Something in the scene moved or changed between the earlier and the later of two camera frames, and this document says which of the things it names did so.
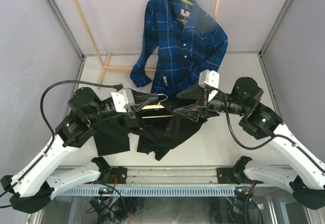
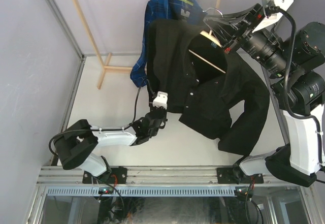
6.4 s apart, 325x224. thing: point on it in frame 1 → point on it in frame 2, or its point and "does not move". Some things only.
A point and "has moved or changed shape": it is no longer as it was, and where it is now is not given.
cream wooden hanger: x=156 y=106 has moved or changed shape
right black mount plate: x=226 y=176 does not move
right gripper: x=192 y=110 → x=226 y=32
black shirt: x=113 y=132 → x=202 y=82
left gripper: x=140 y=98 → x=164 y=110
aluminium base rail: x=157 y=177 does not move
